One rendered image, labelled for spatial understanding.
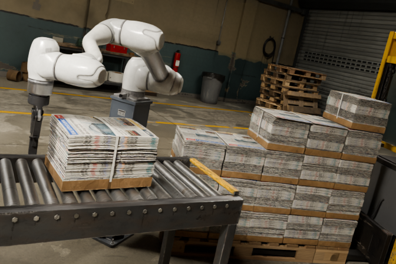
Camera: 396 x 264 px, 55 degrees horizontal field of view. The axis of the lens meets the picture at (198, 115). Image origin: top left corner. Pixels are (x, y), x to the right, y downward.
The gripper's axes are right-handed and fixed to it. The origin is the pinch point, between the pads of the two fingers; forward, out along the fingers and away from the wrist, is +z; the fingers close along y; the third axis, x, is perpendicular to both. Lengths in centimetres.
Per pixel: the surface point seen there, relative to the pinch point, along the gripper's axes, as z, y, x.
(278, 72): -19, 516, -587
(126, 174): 6.7, -13.4, -34.5
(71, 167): 3.1, -14.7, -11.9
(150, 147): -5.0, -13.4, -43.0
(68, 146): -5.2, -15.5, -9.6
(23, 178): 13.7, -0.4, 2.0
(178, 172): 14, 5, -69
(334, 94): -33, 46, -219
